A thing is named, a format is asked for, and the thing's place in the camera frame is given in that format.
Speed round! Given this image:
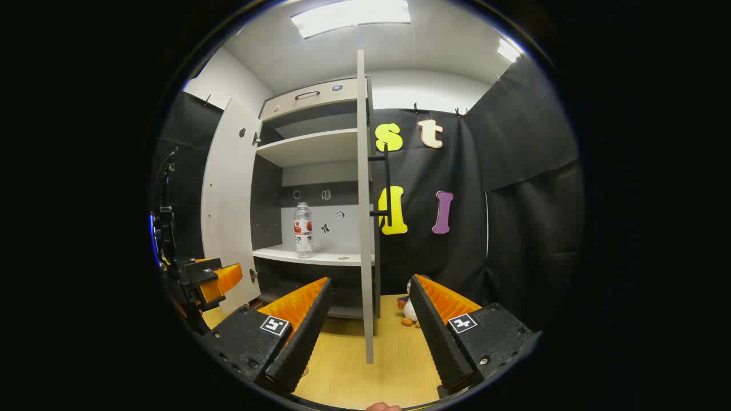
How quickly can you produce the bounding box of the black backdrop cloth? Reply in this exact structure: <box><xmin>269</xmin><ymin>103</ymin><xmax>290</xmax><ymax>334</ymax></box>
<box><xmin>151</xmin><ymin>54</ymin><xmax>584</xmax><ymax>332</ymax></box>

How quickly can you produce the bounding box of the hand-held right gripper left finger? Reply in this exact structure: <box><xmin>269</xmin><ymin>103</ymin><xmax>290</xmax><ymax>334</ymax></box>
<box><xmin>201</xmin><ymin>277</ymin><xmax>334</xmax><ymax>396</ymax></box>

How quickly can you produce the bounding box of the clear plastic water bottle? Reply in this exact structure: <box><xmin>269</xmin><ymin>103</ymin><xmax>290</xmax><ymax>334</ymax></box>
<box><xmin>294</xmin><ymin>202</ymin><xmax>314</xmax><ymax>259</ymax></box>

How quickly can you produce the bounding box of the grey cabinet drawer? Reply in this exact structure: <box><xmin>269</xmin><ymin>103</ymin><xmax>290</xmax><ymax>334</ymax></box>
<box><xmin>260</xmin><ymin>78</ymin><xmax>366</xmax><ymax>122</ymax></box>

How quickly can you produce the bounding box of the grey cabinet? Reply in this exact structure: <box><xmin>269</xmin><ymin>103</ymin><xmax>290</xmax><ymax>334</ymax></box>
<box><xmin>251</xmin><ymin>77</ymin><xmax>382</xmax><ymax>319</ymax></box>

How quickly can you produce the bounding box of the penguin plush toy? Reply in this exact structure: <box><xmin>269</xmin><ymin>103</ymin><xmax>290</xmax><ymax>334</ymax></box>
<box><xmin>397</xmin><ymin>280</ymin><xmax>423</xmax><ymax>328</ymax></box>

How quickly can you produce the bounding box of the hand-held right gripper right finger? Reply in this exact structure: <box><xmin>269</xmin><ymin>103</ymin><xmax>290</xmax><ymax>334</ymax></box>
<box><xmin>409</xmin><ymin>275</ymin><xmax>542</xmax><ymax>398</ymax></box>

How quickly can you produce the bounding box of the ceiling light panel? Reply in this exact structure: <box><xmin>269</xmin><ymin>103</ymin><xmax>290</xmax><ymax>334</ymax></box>
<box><xmin>497</xmin><ymin>38</ymin><xmax>523</xmax><ymax>63</ymax></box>
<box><xmin>290</xmin><ymin>0</ymin><xmax>412</xmax><ymax>39</ymax></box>

